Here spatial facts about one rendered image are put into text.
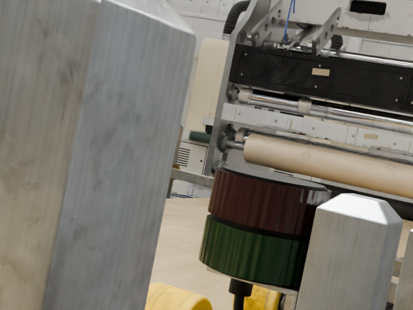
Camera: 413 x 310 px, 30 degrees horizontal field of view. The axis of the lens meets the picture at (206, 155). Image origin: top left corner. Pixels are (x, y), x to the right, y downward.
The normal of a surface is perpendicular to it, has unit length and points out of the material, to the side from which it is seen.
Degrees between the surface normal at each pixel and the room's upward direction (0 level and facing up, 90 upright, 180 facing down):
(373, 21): 90
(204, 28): 90
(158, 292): 28
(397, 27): 90
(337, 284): 90
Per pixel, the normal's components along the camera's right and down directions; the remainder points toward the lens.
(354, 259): -0.44, -0.04
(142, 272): 0.88, 0.19
